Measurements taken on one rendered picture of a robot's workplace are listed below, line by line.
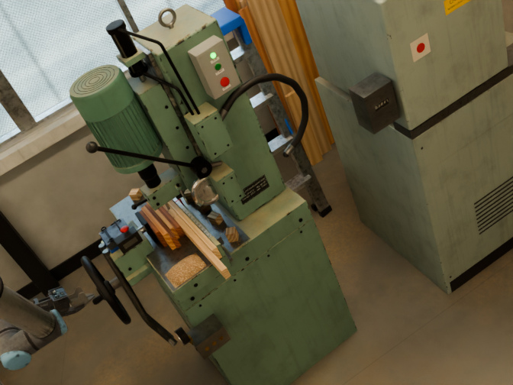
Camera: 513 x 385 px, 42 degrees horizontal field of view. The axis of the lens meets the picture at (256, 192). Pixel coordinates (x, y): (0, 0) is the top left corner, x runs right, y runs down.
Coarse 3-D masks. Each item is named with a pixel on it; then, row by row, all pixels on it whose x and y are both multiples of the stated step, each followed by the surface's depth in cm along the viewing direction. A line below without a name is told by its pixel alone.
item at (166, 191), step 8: (160, 176) 228; (168, 176) 227; (176, 176) 225; (160, 184) 225; (168, 184) 225; (184, 184) 228; (144, 192) 224; (152, 192) 223; (160, 192) 224; (168, 192) 226; (176, 192) 228; (152, 200) 224; (160, 200) 226; (168, 200) 227
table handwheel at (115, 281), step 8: (88, 264) 225; (88, 272) 223; (96, 272) 223; (96, 280) 221; (104, 280) 246; (112, 280) 234; (96, 288) 233; (104, 288) 221; (112, 288) 233; (104, 296) 221; (112, 296) 222; (112, 304) 221; (120, 304) 244; (120, 312) 224; (128, 320) 229
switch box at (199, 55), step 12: (192, 48) 198; (204, 48) 196; (216, 48) 196; (192, 60) 199; (204, 60) 195; (228, 60) 200; (204, 72) 197; (216, 72) 199; (228, 72) 202; (204, 84) 204; (216, 84) 201; (228, 84) 203; (216, 96) 203
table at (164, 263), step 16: (112, 208) 254; (128, 208) 250; (160, 256) 224; (176, 256) 221; (224, 256) 214; (144, 272) 227; (160, 272) 218; (208, 272) 214; (176, 288) 210; (192, 288) 213
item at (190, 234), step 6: (180, 222) 227; (186, 228) 224; (186, 234) 224; (192, 234) 221; (192, 240) 220; (198, 240) 217; (198, 246) 215; (204, 246) 214; (204, 252) 213; (210, 252) 211; (210, 258) 209; (216, 258) 208; (216, 264) 206; (222, 264) 205; (222, 270) 204; (228, 276) 206
